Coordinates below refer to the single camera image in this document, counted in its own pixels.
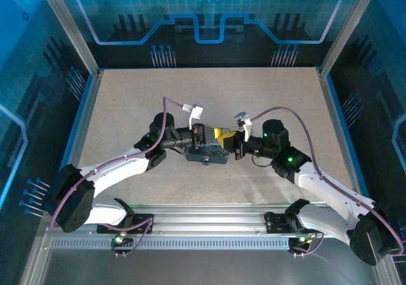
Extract starry night print box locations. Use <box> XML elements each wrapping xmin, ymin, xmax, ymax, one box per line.
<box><xmin>184</xmin><ymin>140</ymin><xmax>230</xmax><ymax>166</ymax></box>

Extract thin black cable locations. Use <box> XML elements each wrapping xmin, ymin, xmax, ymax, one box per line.
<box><xmin>252</xmin><ymin>154</ymin><xmax>275</xmax><ymax>169</ymax></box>

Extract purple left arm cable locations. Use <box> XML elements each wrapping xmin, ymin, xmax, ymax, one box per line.
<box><xmin>49</xmin><ymin>96</ymin><xmax>188</xmax><ymax>258</ymax></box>

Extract side rail with blue strip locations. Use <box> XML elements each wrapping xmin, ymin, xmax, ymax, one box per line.
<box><xmin>316</xmin><ymin>66</ymin><xmax>362</xmax><ymax>197</ymax></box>
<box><xmin>60</xmin><ymin>69</ymin><xmax>104</xmax><ymax>171</ymax></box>

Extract slotted grey cable duct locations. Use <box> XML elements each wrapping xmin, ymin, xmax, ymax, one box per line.
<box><xmin>47</xmin><ymin>236</ymin><xmax>294</xmax><ymax>251</ymax></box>

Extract aluminium frame post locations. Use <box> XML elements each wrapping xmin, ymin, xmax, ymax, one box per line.
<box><xmin>319</xmin><ymin>0</ymin><xmax>383</xmax><ymax>73</ymax></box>
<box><xmin>35</xmin><ymin>0</ymin><xmax>100</xmax><ymax>76</ymax></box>

